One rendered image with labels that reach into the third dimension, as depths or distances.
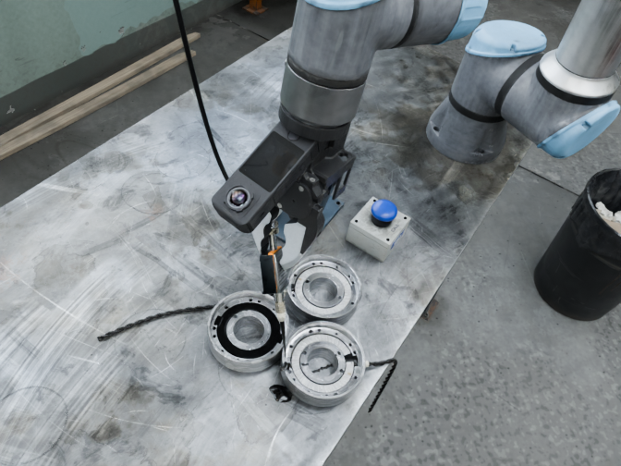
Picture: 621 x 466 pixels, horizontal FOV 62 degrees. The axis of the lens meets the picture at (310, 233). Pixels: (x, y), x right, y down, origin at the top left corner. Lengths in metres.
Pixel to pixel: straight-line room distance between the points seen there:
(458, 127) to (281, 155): 0.56
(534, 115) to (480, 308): 1.06
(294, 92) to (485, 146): 0.61
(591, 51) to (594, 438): 1.24
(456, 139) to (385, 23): 0.57
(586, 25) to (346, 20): 0.46
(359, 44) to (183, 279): 0.45
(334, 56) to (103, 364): 0.47
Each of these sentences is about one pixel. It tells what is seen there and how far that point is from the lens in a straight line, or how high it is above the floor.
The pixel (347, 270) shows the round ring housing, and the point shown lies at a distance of 0.75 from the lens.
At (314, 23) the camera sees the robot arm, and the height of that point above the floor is 1.22.
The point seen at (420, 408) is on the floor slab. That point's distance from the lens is 1.62.
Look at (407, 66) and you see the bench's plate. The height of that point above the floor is 0.80.
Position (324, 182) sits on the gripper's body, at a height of 1.06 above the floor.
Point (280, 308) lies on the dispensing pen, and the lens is 0.64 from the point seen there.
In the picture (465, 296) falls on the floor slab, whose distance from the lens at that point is 1.86.
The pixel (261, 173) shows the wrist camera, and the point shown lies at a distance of 0.49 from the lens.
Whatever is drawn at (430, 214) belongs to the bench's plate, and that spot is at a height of 0.80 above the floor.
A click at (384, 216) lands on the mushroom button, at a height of 0.87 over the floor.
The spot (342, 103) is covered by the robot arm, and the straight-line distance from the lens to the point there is 0.48.
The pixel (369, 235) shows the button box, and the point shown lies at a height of 0.84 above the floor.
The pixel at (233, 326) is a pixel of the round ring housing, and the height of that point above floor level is 0.83.
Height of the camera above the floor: 1.43
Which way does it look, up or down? 50 degrees down
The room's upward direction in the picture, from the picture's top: 11 degrees clockwise
